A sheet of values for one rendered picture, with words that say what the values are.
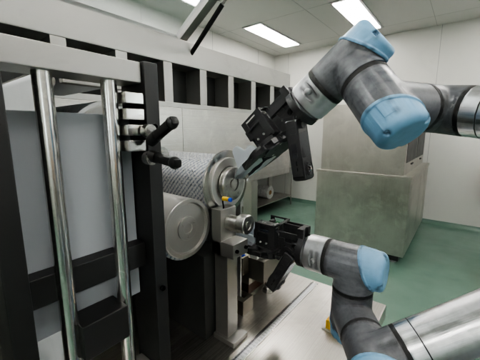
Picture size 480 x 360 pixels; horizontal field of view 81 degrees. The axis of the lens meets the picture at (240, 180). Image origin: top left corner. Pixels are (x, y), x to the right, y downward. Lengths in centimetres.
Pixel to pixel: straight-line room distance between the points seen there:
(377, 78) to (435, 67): 463
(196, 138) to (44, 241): 74
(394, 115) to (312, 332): 53
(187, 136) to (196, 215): 45
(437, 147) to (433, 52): 133
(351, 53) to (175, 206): 39
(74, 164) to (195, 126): 71
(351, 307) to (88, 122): 51
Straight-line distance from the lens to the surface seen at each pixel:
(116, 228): 35
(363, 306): 61
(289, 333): 76
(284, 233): 63
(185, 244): 59
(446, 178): 502
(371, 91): 44
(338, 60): 49
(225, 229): 61
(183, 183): 65
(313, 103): 50
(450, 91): 54
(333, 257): 58
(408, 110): 42
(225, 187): 61
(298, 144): 52
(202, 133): 103
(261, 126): 54
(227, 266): 63
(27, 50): 31
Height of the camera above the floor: 136
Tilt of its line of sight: 10 degrees down
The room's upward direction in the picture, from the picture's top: straight up
